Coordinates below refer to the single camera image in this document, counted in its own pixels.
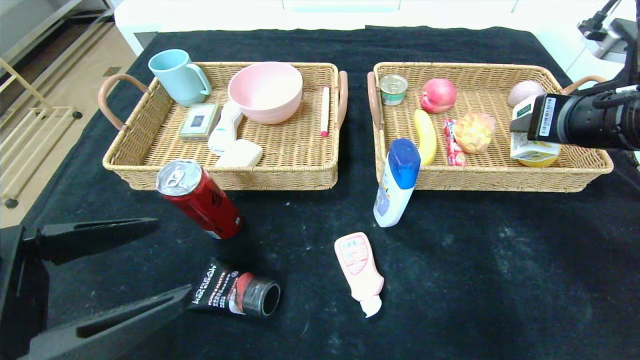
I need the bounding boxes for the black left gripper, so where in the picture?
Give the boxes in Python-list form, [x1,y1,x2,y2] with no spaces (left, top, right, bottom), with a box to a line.
[0,217,191,360]

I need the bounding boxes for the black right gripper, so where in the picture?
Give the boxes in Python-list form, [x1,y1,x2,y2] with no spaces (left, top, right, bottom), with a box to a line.
[509,93,610,149]

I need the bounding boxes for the small juice carton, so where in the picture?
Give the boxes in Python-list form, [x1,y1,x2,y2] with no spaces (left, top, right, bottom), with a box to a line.
[510,95,562,168]

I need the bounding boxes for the yellow pear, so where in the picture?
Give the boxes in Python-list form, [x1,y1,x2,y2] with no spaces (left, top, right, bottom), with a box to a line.
[520,152,560,168]

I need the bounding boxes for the black cosmetic tube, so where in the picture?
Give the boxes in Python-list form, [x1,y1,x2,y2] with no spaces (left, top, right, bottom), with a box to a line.
[187,257,282,317]

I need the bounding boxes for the white bottle with blue cap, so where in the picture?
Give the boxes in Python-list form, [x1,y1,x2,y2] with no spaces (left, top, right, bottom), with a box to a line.
[372,138,421,229]

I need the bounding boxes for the woven wicker basket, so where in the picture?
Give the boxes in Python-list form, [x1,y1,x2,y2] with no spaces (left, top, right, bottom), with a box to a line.
[366,61,615,194]
[98,61,349,192]

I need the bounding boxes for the pale pink egg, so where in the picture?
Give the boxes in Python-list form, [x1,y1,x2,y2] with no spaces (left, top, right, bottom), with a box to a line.
[508,80,545,107]

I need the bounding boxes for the yellow bread bun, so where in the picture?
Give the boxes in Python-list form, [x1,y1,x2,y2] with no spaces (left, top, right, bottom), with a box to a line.
[454,112,497,155]

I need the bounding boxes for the red candy wrapper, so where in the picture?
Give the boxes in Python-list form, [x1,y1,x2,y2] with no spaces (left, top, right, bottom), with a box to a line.
[444,118,467,168]

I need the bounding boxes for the red apple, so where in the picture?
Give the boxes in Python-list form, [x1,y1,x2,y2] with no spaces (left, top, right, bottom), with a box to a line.
[420,78,458,114]

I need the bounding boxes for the yellow banana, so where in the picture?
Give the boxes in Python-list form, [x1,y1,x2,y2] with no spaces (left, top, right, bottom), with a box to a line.
[413,109,438,167]

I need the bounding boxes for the red soda can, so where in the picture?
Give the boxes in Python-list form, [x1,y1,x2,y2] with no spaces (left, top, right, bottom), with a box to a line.
[156,159,244,240]

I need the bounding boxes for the small tin can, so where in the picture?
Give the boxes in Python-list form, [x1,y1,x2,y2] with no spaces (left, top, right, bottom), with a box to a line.
[378,74,409,106]

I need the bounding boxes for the white rectangular block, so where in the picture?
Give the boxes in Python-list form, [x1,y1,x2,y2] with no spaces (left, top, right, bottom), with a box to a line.
[215,139,264,168]

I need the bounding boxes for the small green card box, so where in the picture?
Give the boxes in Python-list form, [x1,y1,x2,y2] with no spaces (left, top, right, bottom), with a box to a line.
[178,102,221,142]

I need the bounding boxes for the white plastic bottle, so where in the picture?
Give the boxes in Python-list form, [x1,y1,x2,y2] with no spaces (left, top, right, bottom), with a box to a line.
[207,100,245,156]

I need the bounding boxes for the pale wooden rack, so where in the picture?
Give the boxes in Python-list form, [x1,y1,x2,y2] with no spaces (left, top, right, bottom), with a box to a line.
[0,57,85,210]

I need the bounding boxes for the black table cloth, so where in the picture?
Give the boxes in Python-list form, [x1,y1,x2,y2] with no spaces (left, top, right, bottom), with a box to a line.
[0,26,640,360]

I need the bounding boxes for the white stick with red cap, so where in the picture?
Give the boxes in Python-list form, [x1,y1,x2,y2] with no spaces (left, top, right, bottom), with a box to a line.
[320,86,332,138]

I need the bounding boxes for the light blue mug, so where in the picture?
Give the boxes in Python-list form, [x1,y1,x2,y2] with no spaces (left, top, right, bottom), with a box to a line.
[148,49,212,107]

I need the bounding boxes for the pink squeeze bottle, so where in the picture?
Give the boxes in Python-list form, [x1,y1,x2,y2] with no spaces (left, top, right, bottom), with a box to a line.
[334,232,385,318]

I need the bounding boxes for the pink bowl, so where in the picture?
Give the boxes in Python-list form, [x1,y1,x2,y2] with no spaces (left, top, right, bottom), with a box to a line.
[227,61,304,125]

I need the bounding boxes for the grey metal shelf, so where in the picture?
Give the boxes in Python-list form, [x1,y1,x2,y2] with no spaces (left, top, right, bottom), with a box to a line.
[0,0,117,121]

